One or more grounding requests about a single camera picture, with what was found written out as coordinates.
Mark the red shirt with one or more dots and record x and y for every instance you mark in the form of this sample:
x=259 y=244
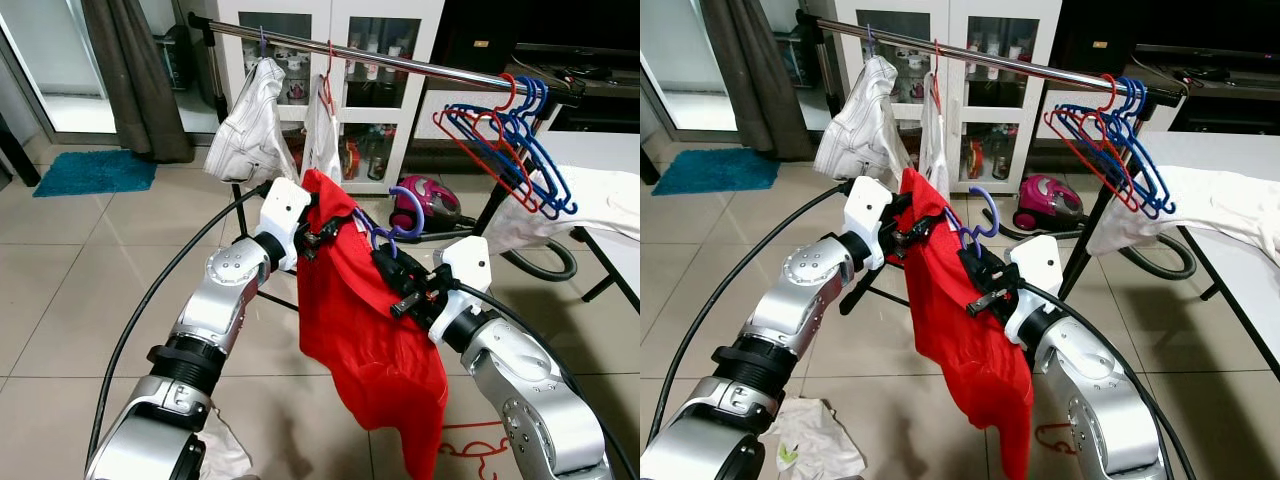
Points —
x=370 y=350
x=960 y=340

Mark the magenta vacuum cleaner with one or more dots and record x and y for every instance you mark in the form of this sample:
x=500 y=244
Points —
x=435 y=200
x=1050 y=200

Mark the thin white garment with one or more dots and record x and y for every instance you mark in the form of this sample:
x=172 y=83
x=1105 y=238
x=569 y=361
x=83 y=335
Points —
x=322 y=140
x=932 y=150

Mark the white shirt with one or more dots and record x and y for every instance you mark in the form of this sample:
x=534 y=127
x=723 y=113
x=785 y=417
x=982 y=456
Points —
x=855 y=130
x=245 y=130

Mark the teal floor mat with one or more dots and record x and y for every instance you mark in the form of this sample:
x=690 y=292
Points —
x=95 y=172
x=715 y=170

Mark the large white cloth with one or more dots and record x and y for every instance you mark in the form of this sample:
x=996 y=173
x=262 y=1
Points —
x=1220 y=205
x=600 y=200

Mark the dark grey curtain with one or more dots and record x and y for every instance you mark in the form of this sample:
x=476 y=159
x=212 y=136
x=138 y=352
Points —
x=140 y=80
x=755 y=80

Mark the white glass-door cabinet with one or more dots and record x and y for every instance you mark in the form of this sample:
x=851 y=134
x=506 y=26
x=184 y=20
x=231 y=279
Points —
x=955 y=25
x=340 y=25

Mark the white cloth with green print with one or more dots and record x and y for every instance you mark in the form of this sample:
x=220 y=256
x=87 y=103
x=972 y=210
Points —
x=815 y=440
x=228 y=455

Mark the white table with black legs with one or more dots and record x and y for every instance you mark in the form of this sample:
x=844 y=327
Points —
x=600 y=150
x=1230 y=150

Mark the dark TV stand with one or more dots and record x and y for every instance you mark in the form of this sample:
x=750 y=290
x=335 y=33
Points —
x=1230 y=115
x=610 y=115

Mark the glass sliding door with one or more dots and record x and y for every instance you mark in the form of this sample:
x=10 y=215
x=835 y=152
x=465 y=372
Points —
x=60 y=60
x=680 y=60

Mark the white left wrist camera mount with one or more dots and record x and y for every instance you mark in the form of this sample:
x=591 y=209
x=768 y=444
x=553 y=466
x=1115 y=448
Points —
x=283 y=205
x=868 y=205

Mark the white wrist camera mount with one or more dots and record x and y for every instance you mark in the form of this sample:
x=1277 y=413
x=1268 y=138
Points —
x=283 y=205
x=868 y=205
x=1040 y=262
x=468 y=262

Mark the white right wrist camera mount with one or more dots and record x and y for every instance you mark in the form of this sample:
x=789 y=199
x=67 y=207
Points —
x=468 y=262
x=1040 y=262

